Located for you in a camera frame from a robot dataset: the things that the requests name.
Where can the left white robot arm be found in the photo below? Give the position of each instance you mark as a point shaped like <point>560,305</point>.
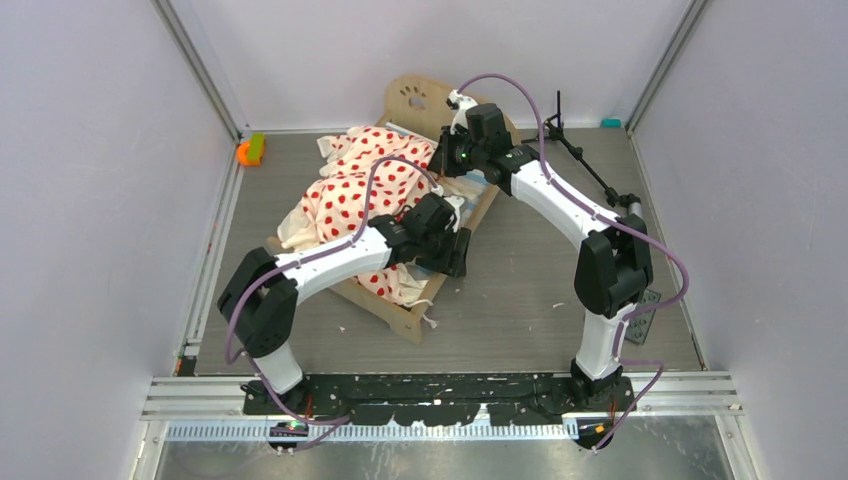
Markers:
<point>260,300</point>

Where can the wooden pet bed frame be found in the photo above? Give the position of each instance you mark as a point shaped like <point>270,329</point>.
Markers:
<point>414,112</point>

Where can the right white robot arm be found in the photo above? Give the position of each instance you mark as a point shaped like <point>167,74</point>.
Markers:
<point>614,268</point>

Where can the black perforated pad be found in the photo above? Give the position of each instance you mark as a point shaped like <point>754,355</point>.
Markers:
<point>639,327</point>

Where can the strawberry print ruffled blanket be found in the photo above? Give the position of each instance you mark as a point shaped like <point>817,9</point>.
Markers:
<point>367,208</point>

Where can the teal small block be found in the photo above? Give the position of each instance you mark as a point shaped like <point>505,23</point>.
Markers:
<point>612,123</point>

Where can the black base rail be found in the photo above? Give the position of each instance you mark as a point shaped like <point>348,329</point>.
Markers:
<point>409,407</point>

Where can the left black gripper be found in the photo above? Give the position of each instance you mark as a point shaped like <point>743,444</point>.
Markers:
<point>454,263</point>

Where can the orange green toy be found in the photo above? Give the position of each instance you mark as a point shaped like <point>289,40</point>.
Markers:
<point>250,153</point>

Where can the black tripod stand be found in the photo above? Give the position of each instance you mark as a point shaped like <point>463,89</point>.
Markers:
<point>599,158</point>

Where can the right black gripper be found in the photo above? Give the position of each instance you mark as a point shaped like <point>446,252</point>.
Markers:
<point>441,160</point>

